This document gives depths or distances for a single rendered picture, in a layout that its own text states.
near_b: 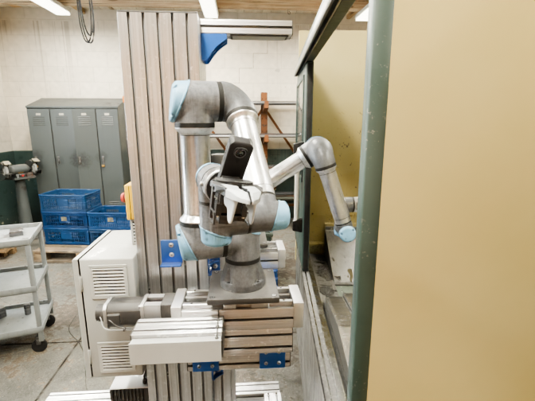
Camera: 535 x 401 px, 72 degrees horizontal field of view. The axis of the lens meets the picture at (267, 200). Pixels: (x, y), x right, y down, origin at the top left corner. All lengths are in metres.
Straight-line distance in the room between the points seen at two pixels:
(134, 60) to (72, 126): 4.86
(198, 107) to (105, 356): 0.98
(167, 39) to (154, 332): 0.91
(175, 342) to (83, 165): 5.08
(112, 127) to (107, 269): 4.65
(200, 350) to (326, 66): 2.16
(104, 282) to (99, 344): 0.24
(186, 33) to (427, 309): 1.05
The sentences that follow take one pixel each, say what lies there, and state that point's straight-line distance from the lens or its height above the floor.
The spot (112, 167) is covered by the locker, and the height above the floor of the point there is 0.98.
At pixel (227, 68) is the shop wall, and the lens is 6.19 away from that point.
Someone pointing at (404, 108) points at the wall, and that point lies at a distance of 0.74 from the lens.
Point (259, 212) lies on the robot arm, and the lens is 0.87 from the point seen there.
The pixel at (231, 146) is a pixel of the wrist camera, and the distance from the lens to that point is 0.67.
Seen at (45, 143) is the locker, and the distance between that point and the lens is 6.32.
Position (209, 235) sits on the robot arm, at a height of 1.44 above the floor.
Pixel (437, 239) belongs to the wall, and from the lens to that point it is 0.81.
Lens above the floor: 1.70
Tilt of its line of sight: 13 degrees down
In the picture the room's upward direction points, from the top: straight up
